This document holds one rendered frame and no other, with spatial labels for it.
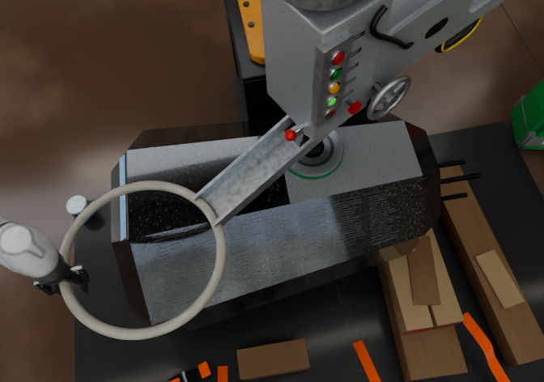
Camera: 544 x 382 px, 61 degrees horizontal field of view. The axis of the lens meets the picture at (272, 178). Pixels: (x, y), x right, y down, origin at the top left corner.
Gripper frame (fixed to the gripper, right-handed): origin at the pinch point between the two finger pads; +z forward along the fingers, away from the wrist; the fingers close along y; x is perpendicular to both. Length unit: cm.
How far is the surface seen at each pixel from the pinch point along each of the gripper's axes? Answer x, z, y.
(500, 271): -38, 57, 163
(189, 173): 25, -3, 44
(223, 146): 30, -4, 58
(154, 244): 6.1, 2.0, 25.9
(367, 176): 0, -7, 100
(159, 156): 35, -3, 36
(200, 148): 33, -4, 51
